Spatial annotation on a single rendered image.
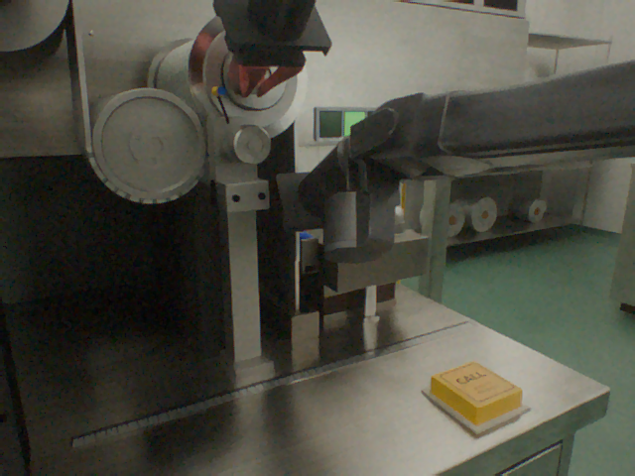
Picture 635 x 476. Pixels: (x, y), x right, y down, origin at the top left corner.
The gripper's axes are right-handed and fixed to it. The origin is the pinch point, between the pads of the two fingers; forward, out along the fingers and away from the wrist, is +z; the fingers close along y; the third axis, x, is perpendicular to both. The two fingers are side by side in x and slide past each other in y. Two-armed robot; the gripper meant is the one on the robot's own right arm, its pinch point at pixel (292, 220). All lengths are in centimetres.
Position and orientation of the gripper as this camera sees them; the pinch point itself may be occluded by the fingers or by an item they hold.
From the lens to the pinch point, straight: 64.1
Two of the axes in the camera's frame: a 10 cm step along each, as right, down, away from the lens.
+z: -4.1, 2.9, 8.6
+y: 8.8, -1.3, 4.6
